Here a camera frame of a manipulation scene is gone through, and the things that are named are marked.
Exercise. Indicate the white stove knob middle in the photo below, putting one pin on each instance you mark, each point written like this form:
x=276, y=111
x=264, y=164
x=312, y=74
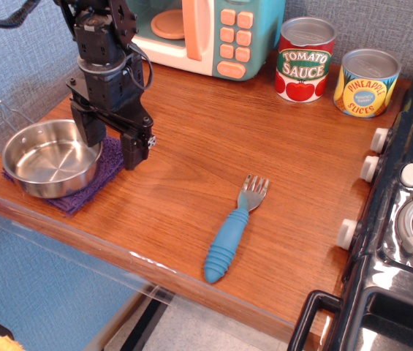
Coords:
x=368, y=169

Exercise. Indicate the orange object bottom left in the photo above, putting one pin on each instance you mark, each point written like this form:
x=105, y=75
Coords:
x=8, y=344

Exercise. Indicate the toy microwave teal and white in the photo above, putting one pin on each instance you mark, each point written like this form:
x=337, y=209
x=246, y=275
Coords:
x=223, y=39

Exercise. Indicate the stainless steel pan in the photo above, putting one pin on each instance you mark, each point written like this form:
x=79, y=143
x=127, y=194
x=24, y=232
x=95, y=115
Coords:
x=47, y=159

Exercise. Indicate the black toy stove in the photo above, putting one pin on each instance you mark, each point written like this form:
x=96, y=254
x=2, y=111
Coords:
x=377, y=294

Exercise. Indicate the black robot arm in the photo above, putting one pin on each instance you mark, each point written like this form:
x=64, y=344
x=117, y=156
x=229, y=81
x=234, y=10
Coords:
x=50, y=48

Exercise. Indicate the pineapple slices can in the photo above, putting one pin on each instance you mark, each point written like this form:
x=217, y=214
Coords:
x=366, y=82

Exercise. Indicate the black oven door handle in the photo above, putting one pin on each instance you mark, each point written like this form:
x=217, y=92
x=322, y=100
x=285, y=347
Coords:
x=316, y=300

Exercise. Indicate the tomato sauce can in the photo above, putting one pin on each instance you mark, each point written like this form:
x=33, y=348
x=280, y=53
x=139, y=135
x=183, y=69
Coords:
x=305, y=52

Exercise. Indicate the white stove knob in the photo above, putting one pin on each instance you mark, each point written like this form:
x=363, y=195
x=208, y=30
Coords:
x=368, y=169
x=346, y=233
x=379, y=139

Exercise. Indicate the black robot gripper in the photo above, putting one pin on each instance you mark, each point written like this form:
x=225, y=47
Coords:
x=109, y=95

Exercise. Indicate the white stove knob bottom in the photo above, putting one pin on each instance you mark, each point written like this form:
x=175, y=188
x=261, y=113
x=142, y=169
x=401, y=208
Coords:
x=346, y=233

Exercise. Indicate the white round stove button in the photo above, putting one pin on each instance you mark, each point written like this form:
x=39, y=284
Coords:
x=406, y=175

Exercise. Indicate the purple folded cloth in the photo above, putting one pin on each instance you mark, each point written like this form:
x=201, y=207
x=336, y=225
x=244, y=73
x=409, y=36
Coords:
x=109, y=165

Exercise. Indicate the blue handled fork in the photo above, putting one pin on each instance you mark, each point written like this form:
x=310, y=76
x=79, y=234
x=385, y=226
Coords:
x=224, y=246

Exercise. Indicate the white stove knob top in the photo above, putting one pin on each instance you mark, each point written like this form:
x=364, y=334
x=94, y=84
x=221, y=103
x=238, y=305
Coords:
x=379, y=139

